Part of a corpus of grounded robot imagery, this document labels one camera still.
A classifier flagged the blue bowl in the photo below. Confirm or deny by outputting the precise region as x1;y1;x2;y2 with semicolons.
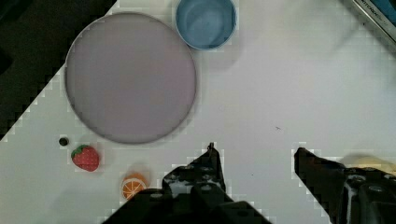
175;0;237;50

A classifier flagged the orange slice toy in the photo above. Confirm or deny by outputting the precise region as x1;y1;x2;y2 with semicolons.
120;173;148;200

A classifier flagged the large grey round plate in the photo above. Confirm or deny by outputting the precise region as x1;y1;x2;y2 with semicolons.
64;12;197;144

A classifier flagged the yellow toy food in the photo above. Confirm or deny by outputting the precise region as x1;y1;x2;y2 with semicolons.
340;155;396;175

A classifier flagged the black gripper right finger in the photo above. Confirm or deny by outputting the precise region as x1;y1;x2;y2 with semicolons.
294;147;396;224

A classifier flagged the silver toaster oven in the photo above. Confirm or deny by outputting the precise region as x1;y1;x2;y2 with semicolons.
350;0;396;46

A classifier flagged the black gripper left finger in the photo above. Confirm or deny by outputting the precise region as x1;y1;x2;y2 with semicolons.
162;142;232;202

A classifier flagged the red toy strawberry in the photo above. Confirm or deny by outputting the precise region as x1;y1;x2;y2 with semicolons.
71;145;100;172

